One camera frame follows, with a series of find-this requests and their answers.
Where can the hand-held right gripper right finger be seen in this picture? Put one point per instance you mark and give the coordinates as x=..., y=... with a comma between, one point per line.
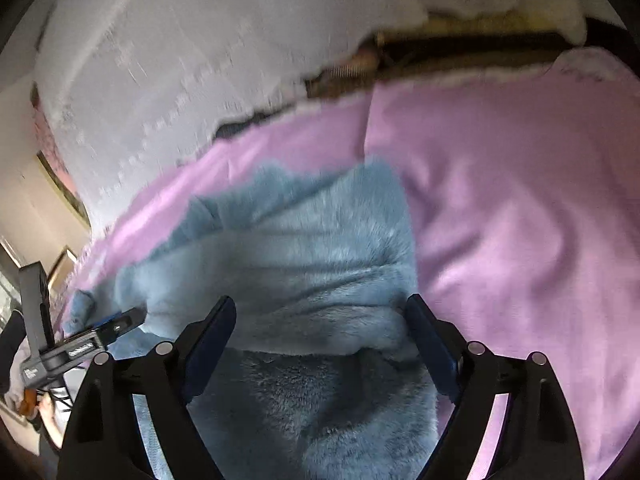
x=429, y=342

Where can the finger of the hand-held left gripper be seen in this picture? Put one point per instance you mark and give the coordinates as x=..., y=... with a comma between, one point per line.
x=122, y=325

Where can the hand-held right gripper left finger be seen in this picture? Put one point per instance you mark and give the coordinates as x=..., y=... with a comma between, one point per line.
x=214, y=342

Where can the blue fluffy garment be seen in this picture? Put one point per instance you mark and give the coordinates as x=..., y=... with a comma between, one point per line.
x=300, y=260

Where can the pink bed sheet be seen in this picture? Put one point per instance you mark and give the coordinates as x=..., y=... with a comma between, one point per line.
x=500, y=185

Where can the white lace cloth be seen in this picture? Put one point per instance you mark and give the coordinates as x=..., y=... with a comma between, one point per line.
x=200, y=60

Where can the framed wall picture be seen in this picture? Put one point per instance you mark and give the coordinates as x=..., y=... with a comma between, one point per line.
x=65, y=187

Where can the brown bed frame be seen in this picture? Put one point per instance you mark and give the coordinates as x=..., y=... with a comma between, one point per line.
x=450, y=52

